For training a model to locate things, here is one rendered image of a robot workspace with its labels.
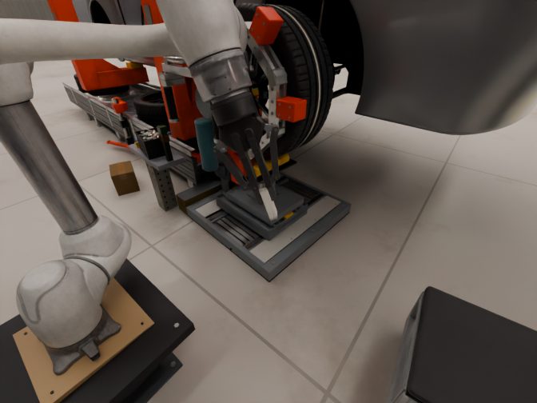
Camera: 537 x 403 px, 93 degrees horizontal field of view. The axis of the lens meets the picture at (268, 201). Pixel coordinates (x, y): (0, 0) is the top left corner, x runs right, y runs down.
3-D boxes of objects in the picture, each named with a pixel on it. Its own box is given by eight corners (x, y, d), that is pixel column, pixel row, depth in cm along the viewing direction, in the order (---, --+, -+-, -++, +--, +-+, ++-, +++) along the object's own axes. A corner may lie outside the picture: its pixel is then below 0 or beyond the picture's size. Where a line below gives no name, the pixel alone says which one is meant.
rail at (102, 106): (205, 175, 192) (200, 148, 179) (194, 180, 186) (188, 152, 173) (97, 109, 332) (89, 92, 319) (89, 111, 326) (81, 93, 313)
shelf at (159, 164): (185, 161, 155) (184, 157, 154) (159, 171, 145) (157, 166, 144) (153, 142, 180) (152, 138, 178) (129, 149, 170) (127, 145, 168)
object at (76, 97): (156, 110, 387) (149, 82, 364) (94, 124, 336) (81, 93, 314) (129, 99, 443) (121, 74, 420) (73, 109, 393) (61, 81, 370)
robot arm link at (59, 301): (25, 348, 71) (-21, 299, 59) (70, 293, 87) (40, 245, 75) (83, 350, 71) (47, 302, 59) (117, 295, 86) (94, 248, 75)
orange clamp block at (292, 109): (288, 113, 104) (305, 118, 99) (275, 117, 99) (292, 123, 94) (288, 95, 100) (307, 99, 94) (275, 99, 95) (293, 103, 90)
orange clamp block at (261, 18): (273, 45, 95) (284, 20, 88) (258, 45, 90) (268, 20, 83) (262, 31, 96) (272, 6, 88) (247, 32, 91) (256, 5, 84)
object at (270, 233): (307, 214, 167) (308, 202, 162) (268, 242, 146) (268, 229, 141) (255, 186, 196) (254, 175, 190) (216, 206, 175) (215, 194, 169)
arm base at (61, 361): (61, 388, 68) (53, 379, 65) (37, 336, 80) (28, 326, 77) (129, 337, 80) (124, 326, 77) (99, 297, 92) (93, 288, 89)
